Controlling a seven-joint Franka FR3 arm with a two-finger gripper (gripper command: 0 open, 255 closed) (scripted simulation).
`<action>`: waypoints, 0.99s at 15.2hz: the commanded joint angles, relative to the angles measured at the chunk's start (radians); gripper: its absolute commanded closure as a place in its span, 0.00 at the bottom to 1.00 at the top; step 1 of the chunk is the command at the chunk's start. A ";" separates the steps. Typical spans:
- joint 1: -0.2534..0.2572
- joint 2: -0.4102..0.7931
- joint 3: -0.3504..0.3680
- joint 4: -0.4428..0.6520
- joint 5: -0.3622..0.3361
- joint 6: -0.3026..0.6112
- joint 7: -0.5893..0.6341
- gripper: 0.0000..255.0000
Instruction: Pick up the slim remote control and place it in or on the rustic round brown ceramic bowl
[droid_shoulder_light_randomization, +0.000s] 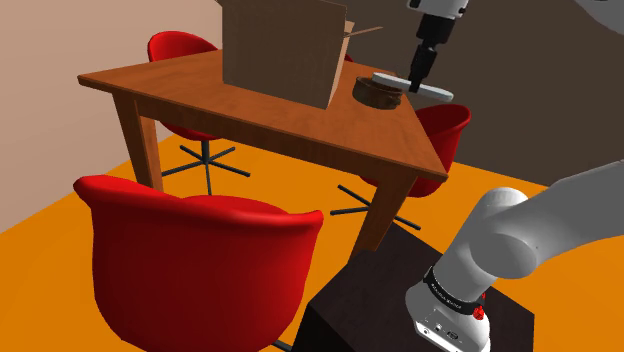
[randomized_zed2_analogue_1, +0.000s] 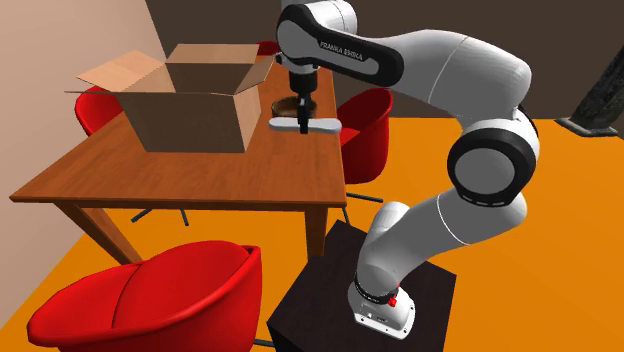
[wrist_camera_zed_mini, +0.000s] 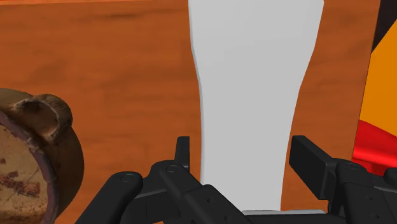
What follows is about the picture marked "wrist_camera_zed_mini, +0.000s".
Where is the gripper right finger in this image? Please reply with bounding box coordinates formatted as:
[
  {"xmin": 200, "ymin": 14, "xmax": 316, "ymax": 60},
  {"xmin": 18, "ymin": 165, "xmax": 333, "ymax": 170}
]
[{"xmin": 289, "ymin": 135, "xmax": 397, "ymax": 224}]

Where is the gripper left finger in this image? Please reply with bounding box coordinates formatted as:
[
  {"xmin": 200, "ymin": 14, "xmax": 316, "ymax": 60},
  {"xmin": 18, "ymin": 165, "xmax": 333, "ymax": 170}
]
[{"xmin": 75, "ymin": 136, "xmax": 253, "ymax": 224}]

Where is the tall white glass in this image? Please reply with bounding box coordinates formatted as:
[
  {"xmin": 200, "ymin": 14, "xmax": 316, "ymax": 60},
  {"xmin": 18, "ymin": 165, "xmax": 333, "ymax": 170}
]
[{"xmin": 188, "ymin": 0, "xmax": 325, "ymax": 216}]

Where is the brown ceramic pot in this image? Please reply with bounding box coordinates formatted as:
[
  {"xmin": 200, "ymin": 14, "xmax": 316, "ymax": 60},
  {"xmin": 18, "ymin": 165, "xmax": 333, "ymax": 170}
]
[{"xmin": 0, "ymin": 88, "xmax": 85, "ymax": 224}]

